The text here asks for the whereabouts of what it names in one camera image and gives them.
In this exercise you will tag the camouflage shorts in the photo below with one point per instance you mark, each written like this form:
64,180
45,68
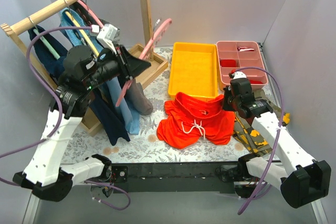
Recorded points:
250,138

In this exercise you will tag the red white packet in organizer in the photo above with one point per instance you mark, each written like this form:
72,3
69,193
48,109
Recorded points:
241,49

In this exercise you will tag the red cloth in organizer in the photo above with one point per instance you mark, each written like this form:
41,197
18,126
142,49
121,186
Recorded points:
256,82

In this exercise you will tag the pink hanger with grey shorts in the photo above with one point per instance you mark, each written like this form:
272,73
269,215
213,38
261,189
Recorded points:
91,13

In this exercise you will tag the wooden clothes rack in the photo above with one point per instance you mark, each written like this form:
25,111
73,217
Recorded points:
90,122

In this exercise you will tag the red item in organizer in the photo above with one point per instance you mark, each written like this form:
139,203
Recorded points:
228,63

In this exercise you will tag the yellow hanger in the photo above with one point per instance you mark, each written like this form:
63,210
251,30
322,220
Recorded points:
84,35

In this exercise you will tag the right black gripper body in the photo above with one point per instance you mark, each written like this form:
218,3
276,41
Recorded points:
227,102

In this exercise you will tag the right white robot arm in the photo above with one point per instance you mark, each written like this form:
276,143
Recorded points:
299,177

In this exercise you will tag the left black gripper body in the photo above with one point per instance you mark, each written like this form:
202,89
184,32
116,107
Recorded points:
122,63

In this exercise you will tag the light blue shorts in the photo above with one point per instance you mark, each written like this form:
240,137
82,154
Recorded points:
111,89

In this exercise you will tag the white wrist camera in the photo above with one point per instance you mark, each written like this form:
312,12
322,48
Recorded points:
235,74
106,35

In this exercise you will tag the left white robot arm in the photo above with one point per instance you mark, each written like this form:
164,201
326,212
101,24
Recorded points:
44,174

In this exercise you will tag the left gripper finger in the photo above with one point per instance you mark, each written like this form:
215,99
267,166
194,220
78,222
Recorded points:
129,77
135,65

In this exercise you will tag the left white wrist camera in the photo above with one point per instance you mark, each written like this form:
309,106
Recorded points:
106,35

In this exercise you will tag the mint green hanger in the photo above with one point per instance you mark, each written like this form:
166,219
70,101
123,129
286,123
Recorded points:
49,47

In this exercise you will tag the yellow plastic bin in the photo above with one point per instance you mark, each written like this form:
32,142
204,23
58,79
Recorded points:
194,71

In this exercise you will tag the grey shorts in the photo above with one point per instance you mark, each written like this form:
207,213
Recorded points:
134,93

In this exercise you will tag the pink compartment organizer box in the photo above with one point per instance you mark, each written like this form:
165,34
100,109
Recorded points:
250,60

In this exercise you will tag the orange red shorts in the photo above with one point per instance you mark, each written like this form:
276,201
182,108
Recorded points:
189,119

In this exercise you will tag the navy blue shorts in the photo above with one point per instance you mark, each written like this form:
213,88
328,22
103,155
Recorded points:
105,112

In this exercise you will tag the floral table mat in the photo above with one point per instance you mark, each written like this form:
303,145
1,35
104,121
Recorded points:
145,147

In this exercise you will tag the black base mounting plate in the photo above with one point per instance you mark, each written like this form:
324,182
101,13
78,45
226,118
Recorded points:
222,177

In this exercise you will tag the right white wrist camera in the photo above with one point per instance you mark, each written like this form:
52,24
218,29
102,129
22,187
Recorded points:
235,74

